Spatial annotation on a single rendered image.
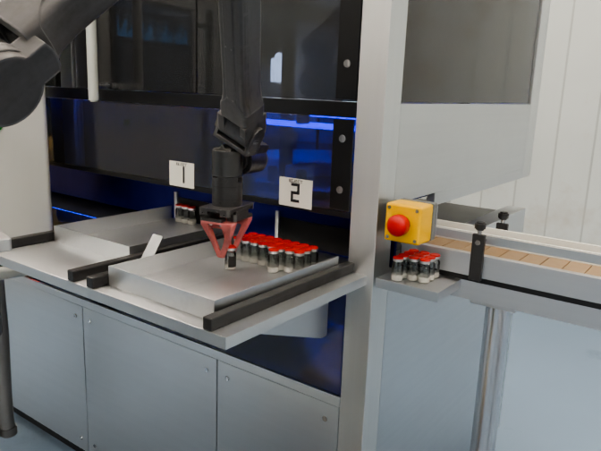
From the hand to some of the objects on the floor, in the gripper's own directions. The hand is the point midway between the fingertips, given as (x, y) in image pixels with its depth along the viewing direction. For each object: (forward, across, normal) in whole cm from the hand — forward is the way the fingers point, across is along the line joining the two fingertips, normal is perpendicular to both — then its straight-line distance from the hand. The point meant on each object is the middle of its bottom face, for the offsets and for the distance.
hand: (226, 251), depth 117 cm
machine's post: (+92, -14, +24) cm, 96 cm away
